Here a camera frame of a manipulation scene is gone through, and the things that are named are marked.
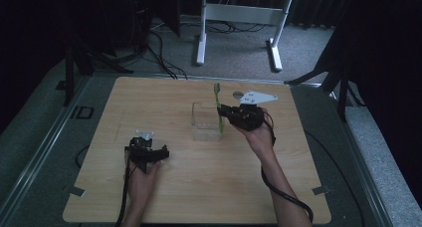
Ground black cables under white desk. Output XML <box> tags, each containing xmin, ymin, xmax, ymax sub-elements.
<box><xmin>204</xmin><ymin>19</ymin><xmax>268</xmax><ymax>35</ymax></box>

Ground metal floor rail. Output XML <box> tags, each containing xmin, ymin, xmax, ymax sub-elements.
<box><xmin>329</xmin><ymin>90</ymin><xmax>397</xmax><ymax>227</ymax></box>
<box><xmin>0</xmin><ymin>75</ymin><xmax>93</xmax><ymax>220</ymax></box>

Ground hand-held gripper black cable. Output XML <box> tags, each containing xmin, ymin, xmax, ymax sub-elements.
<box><xmin>260</xmin><ymin>109</ymin><xmax>315</xmax><ymax>223</ymax></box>
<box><xmin>113</xmin><ymin>146</ymin><xmax>137</xmax><ymax>227</ymax></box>

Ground clear plastic container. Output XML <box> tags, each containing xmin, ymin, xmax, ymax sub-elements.
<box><xmin>190</xmin><ymin>102</ymin><xmax>226</xmax><ymax>142</ymax></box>

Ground left hand-held gripper black cable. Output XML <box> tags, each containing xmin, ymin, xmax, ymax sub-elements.
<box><xmin>113</xmin><ymin>146</ymin><xmax>137</xmax><ymax>227</ymax></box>

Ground grey tape piece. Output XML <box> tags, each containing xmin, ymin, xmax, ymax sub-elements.
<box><xmin>69</xmin><ymin>185</ymin><xmax>87</xmax><ymax>198</ymax></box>
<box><xmin>312</xmin><ymin>185</ymin><xmax>332</xmax><ymax>195</ymax></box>

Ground green toothbrush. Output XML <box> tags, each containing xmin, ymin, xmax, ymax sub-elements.
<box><xmin>212</xmin><ymin>83</ymin><xmax>226</xmax><ymax>134</ymax></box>

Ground right hand-held gripper black cable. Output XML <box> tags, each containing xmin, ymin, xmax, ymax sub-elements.
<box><xmin>260</xmin><ymin>109</ymin><xmax>315</xmax><ymax>223</ymax></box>

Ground white desk frame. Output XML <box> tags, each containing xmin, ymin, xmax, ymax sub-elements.
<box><xmin>195</xmin><ymin>0</ymin><xmax>295</xmax><ymax>73</ymax></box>

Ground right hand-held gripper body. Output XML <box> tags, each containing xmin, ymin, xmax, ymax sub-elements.
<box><xmin>230</xmin><ymin>90</ymin><xmax>280</xmax><ymax>132</ymax></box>

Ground person's left hand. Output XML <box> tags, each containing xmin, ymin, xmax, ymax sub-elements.
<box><xmin>126</xmin><ymin>158</ymin><xmax>164</xmax><ymax>202</ymax></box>

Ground short black floor cable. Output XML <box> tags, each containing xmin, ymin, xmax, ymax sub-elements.
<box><xmin>75</xmin><ymin>143</ymin><xmax>92</xmax><ymax>169</ymax></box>

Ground person's right hand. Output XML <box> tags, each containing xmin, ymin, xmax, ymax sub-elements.
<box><xmin>236</xmin><ymin>108</ymin><xmax>277</xmax><ymax>160</ymax></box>

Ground black floor cable bundle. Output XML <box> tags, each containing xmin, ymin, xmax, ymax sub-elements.
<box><xmin>142</xmin><ymin>27</ymin><xmax>189</xmax><ymax>81</ymax></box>

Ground black tripod stand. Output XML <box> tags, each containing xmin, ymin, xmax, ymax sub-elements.
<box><xmin>62</xmin><ymin>27</ymin><xmax>134</xmax><ymax>108</ymax></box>
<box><xmin>284</xmin><ymin>51</ymin><xmax>366</xmax><ymax>123</ymax></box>

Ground black curtain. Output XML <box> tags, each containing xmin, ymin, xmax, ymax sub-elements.
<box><xmin>326</xmin><ymin>0</ymin><xmax>422</xmax><ymax>200</ymax></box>
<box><xmin>0</xmin><ymin>0</ymin><xmax>115</xmax><ymax>136</ymax></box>

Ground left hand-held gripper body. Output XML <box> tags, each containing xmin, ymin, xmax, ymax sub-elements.
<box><xmin>124</xmin><ymin>130</ymin><xmax>159</xmax><ymax>172</ymax></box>

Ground long black floor cable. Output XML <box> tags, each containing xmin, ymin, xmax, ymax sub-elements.
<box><xmin>304</xmin><ymin>129</ymin><xmax>366</xmax><ymax>227</ymax></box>

